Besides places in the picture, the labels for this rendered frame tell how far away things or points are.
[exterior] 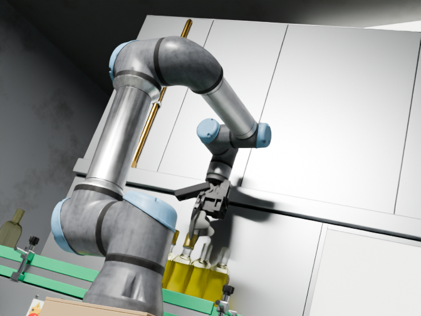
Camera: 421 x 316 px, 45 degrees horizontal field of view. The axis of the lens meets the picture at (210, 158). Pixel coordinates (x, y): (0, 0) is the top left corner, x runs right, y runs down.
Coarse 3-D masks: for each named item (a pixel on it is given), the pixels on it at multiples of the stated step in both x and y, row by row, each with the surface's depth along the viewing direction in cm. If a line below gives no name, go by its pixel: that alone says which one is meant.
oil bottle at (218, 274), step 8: (216, 264) 143; (224, 264) 144; (208, 272) 142; (216, 272) 142; (224, 272) 141; (208, 280) 141; (216, 280) 141; (224, 280) 140; (208, 288) 140; (216, 288) 139; (200, 296) 140; (208, 296) 139; (216, 296) 138
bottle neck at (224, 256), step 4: (224, 248) 146; (228, 248) 146; (224, 252) 145; (228, 252) 146; (220, 256) 145; (224, 256) 145; (228, 256) 145; (220, 260) 145; (224, 260) 144; (228, 260) 146
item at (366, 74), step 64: (256, 64) 195; (320, 64) 188; (384, 64) 181; (192, 128) 188; (320, 128) 175; (384, 128) 170; (256, 192) 167; (320, 192) 164; (384, 192) 159; (64, 256) 176
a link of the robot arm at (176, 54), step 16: (160, 48) 115; (176, 48) 114; (192, 48) 115; (160, 64) 115; (176, 64) 114; (192, 64) 115; (208, 64) 117; (176, 80) 117; (192, 80) 117; (208, 80) 118; (224, 80) 125; (208, 96) 124; (224, 96) 126; (224, 112) 131; (240, 112) 134; (240, 128) 138; (256, 128) 143; (240, 144) 148; (256, 144) 145
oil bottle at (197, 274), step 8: (192, 264) 144; (200, 264) 144; (208, 264) 144; (192, 272) 143; (200, 272) 143; (192, 280) 142; (200, 280) 142; (184, 288) 142; (192, 288) 141; (200, 288) 141; (192, 296) 140
